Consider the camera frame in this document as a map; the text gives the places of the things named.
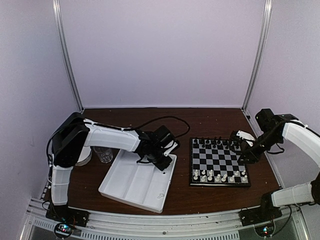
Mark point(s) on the white knight chess piece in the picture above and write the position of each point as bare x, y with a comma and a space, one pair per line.
203, 178

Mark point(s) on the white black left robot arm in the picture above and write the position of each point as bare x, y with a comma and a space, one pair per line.
65, 145

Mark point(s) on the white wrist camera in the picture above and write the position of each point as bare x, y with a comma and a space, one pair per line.
170, 147
245, 136

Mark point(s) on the aluminium frame post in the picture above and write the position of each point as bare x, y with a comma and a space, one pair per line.
66, 58
264, 30

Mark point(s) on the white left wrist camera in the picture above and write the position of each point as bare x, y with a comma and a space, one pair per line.
170, 147

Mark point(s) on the left aluminium frame post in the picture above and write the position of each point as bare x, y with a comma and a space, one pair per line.
66, 58

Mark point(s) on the front aluminium rail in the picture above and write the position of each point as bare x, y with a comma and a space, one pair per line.
205, 226

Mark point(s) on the white scalloped bowl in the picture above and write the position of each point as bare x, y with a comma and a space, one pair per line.
85, 156

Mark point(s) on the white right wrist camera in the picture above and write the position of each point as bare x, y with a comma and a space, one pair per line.
245, 136

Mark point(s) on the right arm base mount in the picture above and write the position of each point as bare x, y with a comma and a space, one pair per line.
263, 221

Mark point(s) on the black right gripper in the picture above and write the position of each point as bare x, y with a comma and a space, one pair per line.
253, 156

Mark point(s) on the row of black chess pieces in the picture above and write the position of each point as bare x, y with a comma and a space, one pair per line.
216, 143

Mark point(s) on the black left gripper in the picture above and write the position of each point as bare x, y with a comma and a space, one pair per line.
164, 165

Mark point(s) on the white plastic compartment tray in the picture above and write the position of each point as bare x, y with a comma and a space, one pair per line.
137, 184

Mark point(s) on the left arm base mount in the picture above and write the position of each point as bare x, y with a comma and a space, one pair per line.
68, 222

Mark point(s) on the right aluminium frame post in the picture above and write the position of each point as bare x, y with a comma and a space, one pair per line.
264, 30

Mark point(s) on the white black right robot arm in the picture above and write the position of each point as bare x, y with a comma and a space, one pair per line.
308, 141

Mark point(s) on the black white chess board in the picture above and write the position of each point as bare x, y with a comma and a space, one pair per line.
221, 162

